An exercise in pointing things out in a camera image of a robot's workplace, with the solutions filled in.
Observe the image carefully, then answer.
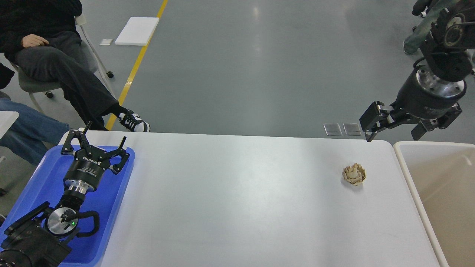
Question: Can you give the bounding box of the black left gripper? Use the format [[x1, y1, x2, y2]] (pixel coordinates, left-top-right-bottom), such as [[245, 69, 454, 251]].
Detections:
[[61, 121, 130, 192]]

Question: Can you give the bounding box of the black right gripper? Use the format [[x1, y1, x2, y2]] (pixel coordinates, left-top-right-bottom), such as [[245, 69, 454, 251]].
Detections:
[[359, 66, 466, 142]]

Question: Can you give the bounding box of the brown paper ball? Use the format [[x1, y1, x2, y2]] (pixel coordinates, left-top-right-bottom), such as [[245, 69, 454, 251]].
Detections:
[[342, 163, 367, 186]]

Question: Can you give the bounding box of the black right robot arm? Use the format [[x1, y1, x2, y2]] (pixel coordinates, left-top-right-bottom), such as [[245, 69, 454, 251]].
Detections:
[[359, 0, 474, 142]]

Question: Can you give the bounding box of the right metal floor plate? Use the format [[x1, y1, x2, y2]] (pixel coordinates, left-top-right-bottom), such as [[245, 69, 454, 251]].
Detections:
[[343, 123, 362, 136]]

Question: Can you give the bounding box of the metal floor plate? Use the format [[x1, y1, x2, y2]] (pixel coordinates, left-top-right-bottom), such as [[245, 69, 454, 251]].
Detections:
[[343, 123, 362, 136], [323, 123, 343, 136]]

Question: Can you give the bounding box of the blue plastic tray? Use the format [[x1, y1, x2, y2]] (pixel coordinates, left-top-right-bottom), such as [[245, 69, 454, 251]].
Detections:
[[0, 145, 135, 267]]

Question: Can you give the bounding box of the person in blue jeans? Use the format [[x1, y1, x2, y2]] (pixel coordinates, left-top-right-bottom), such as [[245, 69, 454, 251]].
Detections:
[[0, 92, 70, 165]]

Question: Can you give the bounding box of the left metal floor plate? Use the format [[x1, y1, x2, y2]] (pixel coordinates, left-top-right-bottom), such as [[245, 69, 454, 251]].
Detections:
[[323, 123, 343, 136]]

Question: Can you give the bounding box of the beige plastic bin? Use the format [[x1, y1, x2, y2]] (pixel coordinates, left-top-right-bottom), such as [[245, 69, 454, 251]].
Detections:
[[394, 142, 475, 267]]

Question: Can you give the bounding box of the white table corner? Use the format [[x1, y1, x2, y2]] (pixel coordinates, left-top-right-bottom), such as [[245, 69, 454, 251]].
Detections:
[[0, 111, 19, 138]]

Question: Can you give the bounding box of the grey office chair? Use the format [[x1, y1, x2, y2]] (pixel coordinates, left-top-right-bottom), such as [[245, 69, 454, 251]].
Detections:
[[10, 14, 115, 114]]

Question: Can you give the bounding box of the walking person in jeans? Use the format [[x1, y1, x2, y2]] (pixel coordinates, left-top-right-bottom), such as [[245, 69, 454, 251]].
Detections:
[[403, 0, 474, 55]]

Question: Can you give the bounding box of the seated person in black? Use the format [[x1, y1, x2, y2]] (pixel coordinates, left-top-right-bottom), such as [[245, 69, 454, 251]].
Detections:
[[0, 0, 150, 132]]

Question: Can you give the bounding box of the white foam board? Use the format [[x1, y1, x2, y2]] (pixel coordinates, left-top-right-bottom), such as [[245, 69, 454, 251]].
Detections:
[[114, 17, 160, 46]]

